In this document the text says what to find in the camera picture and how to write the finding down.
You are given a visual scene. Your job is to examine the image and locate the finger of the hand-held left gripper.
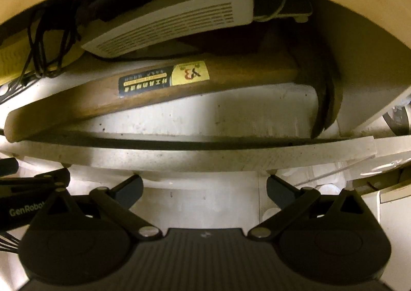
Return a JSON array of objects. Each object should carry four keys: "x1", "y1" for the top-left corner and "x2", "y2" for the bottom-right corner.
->
[
  {"x1": 33, "y1": 168, "x2": 71, "y2": 189},
  {"x1": 0, "y1": 157, "x2": 19, "y2": 178}
]

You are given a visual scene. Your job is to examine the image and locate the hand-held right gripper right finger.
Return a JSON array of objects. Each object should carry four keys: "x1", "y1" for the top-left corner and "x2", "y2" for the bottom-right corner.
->
[{"x1": 247, "y1": 175, "x2": 370, "y2": 242}]

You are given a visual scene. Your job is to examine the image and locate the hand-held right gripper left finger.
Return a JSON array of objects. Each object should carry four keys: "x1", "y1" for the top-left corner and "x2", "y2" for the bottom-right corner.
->
[{"x1": 39, "y1": 174, "x2": 163, "y2": 242}]

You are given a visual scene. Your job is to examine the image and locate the wide cream wooden drawer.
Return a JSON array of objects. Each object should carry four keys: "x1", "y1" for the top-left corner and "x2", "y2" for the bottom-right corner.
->
[{"x1": 0, "y1": 5, "x2": 411, "y2": 173}]

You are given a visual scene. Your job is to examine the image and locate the narrow cream wooden drawer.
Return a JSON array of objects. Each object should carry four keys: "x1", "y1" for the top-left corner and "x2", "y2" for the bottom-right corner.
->
[{"x1": 373, "y1": 85, "x2": 411, "y2": 165}]

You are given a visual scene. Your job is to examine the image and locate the yellow plastic device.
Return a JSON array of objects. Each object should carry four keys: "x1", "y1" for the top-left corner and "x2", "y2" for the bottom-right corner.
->
[{"x1": 0, "y1": 41, "x2": 85, "y2": 86}]

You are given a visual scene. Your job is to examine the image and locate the white vented router box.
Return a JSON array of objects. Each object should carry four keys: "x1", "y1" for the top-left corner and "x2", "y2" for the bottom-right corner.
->
[{"x1": 80, "y1": 0, "x2": 255, "y2": 59}]

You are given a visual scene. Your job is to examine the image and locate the black gripper cable bundle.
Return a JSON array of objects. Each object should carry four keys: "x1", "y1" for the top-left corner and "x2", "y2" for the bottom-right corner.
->
[{"x1": 0, "y1": 230, "x2": 24, "y2": 253}]

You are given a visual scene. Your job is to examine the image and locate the wooden handle claw hammer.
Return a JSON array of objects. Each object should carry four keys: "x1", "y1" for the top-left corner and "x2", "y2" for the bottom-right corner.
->
[{"x1": 4, "y1": 59, "x2": 343, "y2": 144}]

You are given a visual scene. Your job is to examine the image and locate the thin black cable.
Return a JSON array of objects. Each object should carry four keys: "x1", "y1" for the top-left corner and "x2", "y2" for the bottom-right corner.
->
[{"x1": 0, "y1": 10, "x2": 82, "y2": 106}]

